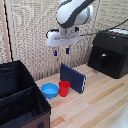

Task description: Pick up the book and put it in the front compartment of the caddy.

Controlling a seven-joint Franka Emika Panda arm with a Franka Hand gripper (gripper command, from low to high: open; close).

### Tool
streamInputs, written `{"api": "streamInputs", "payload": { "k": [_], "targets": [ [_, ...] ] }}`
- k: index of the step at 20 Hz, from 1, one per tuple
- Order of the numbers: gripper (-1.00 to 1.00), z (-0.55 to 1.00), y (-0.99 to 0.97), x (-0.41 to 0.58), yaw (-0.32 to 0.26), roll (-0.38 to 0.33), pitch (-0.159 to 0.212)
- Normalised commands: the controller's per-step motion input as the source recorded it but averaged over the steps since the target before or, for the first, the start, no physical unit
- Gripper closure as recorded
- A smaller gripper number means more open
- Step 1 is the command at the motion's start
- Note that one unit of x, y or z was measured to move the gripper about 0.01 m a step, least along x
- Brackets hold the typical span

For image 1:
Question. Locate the black fabric storage bin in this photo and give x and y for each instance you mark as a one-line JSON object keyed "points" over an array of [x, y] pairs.
{"points": [[18, 100]]}

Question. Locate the dark blue book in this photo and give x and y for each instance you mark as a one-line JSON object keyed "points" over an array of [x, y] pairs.
{"points": [[72, 78]]}

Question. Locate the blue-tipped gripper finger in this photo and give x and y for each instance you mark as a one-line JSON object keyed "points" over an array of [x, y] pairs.
{"points": [[67, 50], [55, 52]]}

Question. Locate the blue plastic bowl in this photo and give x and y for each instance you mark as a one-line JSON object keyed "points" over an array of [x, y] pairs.
{"points": [[50, 90]]}

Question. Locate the black box appliance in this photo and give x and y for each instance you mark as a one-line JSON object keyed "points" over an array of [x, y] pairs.
{"points": [[110, 53]]}

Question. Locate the red plastic cup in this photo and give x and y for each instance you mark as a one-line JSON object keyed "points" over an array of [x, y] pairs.
{"points": [[64, 88]]}

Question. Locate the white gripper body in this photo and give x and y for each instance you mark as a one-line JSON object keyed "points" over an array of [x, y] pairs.
{"points": [[61, 37]]}

